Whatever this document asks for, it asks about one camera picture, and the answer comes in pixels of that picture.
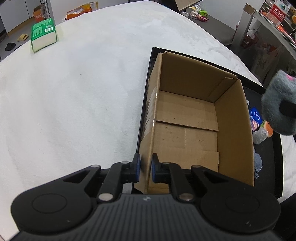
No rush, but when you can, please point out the grey plush mouse toy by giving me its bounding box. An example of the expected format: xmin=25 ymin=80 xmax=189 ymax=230
xmin=261 ymin=70 xmax=295 ymax=136

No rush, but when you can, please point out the plush hamburger toy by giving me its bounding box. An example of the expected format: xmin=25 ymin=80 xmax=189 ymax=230
xmin=260 ymin=120 xmax=273 ymax=138

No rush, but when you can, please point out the blue tissue packet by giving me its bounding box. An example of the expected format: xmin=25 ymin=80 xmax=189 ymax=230
xmin=249 ymin=107 xmax=263 ymax=132

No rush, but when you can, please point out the brown cardboard box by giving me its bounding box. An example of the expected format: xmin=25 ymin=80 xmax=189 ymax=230
xmin=135 ymin=52 xmax=254 ymax=194

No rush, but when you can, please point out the white paper ball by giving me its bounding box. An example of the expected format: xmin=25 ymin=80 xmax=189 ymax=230
xmin=252 ymin=127 xmax=268 ymax=145

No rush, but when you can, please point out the blue denim stuffed toy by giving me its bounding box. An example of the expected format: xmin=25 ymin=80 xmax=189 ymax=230
xmin=254 ymin=150 xmax=263 ymax=179

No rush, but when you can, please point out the black shallow tray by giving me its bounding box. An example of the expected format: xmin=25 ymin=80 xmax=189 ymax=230
xmin=136 ymin=47 xmax=283 ymax=198

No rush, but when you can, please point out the small toys pile on floor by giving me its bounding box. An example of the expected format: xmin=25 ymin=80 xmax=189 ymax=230
xmin=181 ymin=4 xmax=208 ymax=22

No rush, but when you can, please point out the green tissue pack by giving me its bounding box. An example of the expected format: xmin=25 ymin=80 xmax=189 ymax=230
xmin=31 ymin=18 xmax=58 ymax=53

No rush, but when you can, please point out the orange cardboard box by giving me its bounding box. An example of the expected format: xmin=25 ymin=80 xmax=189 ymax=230
xmin=65 ymin=1 xmax=99 ymax=20

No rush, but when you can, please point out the yellow slipper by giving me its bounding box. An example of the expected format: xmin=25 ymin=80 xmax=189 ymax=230
xmin=17 ymin=34 xmax=29 ymax=42

